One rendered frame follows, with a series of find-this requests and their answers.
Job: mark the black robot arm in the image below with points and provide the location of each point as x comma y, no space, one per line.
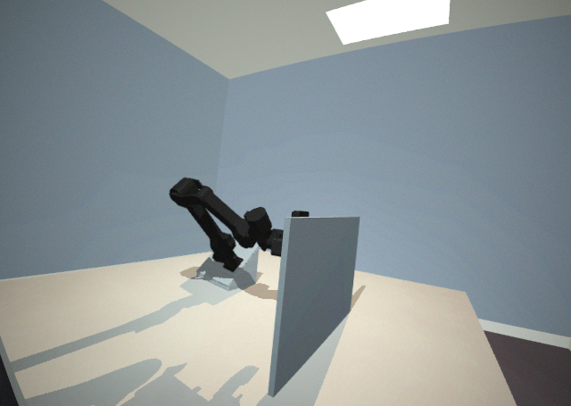
255,227

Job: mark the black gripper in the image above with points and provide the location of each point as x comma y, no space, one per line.
295,214

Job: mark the grey flat panel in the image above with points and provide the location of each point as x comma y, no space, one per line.
314,292

